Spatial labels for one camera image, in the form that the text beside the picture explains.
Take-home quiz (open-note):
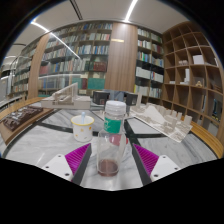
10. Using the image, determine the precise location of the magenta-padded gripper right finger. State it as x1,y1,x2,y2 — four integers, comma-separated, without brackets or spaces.
131,143,183,186

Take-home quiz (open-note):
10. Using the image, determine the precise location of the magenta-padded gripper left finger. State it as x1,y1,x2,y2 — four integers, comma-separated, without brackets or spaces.
41,143,93,186

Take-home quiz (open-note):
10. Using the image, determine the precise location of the clear bottle with green label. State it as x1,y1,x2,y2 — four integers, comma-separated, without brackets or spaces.
96,100,128,178

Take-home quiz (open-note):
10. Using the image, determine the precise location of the white cup with yellow rim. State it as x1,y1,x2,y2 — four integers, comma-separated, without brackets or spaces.
70,114,95,143

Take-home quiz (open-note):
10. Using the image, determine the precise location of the flat round red coaster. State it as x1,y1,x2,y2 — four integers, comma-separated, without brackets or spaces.
97,159,120,177

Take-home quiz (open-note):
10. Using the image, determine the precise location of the white city block model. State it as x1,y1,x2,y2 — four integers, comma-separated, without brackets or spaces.
129,93,194,144

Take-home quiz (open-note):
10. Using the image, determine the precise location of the pale blue spoon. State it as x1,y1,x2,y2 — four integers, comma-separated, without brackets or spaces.
79,111,87,125

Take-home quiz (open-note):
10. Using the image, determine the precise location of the white stepped building model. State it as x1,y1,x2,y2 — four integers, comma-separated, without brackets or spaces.
40,82,92,110

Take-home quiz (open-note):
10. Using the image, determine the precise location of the black and grey building model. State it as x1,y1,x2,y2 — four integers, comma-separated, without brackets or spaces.
92,89,139,107

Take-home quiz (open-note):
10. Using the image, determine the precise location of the dark brown site model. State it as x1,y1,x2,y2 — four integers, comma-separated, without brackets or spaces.
2,105,44,132

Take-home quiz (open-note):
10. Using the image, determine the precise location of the wooden cubby shelf unit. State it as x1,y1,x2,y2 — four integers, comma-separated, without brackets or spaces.
161,20,224,141

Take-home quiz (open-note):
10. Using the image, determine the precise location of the dark-framed bookshelf with books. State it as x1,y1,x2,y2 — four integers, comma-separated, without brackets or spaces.
133,26,165,100

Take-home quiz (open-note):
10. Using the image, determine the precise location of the wide wooden bookshelf with books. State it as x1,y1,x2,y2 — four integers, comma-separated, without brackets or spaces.
36,21,114,98

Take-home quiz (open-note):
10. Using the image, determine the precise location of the narrow wooden bookshelf with books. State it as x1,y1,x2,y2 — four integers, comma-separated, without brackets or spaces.
11,39,41,98

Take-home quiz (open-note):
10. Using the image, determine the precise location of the linear ceiling light strip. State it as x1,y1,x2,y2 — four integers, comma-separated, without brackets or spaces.
124,0,138,23

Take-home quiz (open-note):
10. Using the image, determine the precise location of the dark recessed ceiling track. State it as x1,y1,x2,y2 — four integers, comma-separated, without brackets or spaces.
69,0,84,20

